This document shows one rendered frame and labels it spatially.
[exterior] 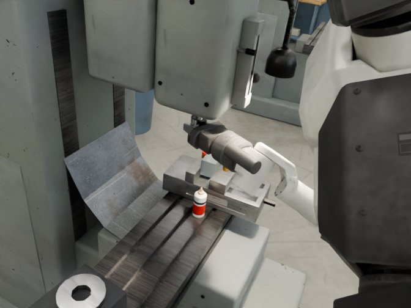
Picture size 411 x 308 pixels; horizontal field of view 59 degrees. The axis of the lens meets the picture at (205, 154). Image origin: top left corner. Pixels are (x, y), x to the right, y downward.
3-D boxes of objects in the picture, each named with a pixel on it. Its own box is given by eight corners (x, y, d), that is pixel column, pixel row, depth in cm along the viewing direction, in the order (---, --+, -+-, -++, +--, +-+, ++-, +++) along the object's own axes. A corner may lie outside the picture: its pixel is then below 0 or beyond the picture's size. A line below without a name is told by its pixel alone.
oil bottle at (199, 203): (206, 212, 121) (210, 186, 115) (200, 219, 117) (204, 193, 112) (195, 208, 122) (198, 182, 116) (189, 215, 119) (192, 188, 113)
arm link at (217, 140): (224, 113, 102) (254, 131, 94) (219, 143, 107) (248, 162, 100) (188, 123, 95) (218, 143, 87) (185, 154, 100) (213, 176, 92)
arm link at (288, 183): (256, 140, 91) (299, 170, 92) (236, 169, 91) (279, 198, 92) (261, 141, 84) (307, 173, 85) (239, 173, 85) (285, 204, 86)
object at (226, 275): (265, 251, 136) (271, 227, 129) (229, 326, 109) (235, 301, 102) (152, 203, 152) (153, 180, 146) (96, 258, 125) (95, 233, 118)
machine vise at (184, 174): (267, 198, 130) (273, 173, 125) (255, 223, 119) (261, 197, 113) (181, 168, 141) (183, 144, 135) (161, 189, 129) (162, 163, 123)
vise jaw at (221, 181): (239, 172, 130) (241, 163, 128) (224, 195, 118) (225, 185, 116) (224, 167, 132) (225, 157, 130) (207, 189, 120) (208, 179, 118)
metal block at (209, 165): (219, 170, 128) (222, 156, 125) (213, 179, 123) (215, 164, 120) (206, 165, 129) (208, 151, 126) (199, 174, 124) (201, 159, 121)
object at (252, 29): (249, 103, 94) (265, 19, 83) (244, 108, 91) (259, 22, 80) (235, 99, 96) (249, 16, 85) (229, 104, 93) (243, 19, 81)
